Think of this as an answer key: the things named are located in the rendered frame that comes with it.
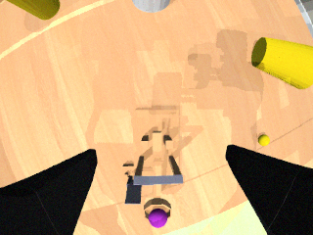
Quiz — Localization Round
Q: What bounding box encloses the grey cylindrical cup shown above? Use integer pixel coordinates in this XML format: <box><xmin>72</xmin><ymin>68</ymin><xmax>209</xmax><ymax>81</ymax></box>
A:
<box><xmin>133</xmin><ymin>0</ymin><xmax>171</xmax><ymax>13</ymax></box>

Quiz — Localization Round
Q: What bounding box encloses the small yellow ball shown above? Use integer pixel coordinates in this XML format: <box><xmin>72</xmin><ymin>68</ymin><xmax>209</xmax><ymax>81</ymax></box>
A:
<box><xmin>258</xmin><ymin>134</ymin><xmax>270</xmax><ymax>146</ymax></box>

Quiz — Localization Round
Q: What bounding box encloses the purple ball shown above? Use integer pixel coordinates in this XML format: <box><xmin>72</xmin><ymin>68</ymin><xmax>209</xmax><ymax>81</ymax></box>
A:
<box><xmin>148</xmin><ymin>209</ymin><xmax>168</xmax><ymax>228</ymax></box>

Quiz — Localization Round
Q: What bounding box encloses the yellow open cup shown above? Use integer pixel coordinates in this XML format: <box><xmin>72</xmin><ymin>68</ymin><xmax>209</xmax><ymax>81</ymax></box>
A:
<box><xmin>250</xmin><ymin>36</ymin><xmax>313</xmax><ymax>90</ymax></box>
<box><xmin>8</xmin><ymin>0</ymin><xmax>60</xmax><ymax>21</ymax></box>

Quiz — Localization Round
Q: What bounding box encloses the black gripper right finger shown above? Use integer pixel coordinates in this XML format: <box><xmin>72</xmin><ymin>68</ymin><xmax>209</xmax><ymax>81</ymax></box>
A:
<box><xmin>226</xmin><ymin>144</ymin><xmax>313</xmax><ymax>235</ymax></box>

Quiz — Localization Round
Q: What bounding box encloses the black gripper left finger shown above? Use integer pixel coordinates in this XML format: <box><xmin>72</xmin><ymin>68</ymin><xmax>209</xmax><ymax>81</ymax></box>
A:
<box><xmin>0</xmin><ymin>149</ymin><xmax>98</xmax><ymax>235</ymax></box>

